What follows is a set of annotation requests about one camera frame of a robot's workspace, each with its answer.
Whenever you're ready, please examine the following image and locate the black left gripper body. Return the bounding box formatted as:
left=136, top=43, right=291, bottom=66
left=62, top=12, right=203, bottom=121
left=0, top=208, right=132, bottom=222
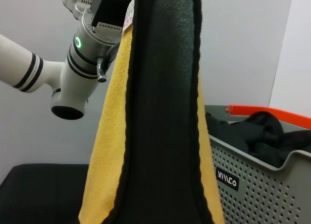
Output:
left=90, top=0, right=136, bottom=35

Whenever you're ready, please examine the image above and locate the grey yellow black-trimmed towel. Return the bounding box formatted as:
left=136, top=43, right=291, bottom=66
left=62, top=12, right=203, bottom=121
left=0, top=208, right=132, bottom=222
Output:
left=77, top=0, right=225, bottom=224

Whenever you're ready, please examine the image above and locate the grey perforated storage box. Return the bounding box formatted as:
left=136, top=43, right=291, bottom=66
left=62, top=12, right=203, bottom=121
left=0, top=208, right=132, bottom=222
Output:
left=204, top=104, right=311, bottom=224

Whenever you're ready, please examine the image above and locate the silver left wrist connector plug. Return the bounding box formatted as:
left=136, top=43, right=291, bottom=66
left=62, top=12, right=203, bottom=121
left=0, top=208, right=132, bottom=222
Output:
left=96, top=55, right=108, bottom=83

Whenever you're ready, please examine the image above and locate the black cloth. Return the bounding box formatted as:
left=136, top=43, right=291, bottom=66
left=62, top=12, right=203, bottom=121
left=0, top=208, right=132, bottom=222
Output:
left=205, top=110, right=311, bottom=169

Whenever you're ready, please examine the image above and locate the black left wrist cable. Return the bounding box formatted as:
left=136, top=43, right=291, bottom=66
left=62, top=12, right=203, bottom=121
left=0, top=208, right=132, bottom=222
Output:
left=103, top=40, right=121, bottom=71

